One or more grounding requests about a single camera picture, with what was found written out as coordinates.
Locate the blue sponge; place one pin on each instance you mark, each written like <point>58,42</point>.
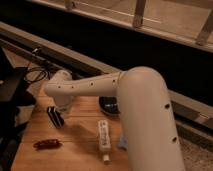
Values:
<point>122,143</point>

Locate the white toothpaste tube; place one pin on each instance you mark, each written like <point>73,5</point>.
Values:
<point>104,140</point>

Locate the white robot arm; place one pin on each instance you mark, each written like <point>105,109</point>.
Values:
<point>146,113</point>

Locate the black round bowl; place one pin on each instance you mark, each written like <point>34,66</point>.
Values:
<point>108,105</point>

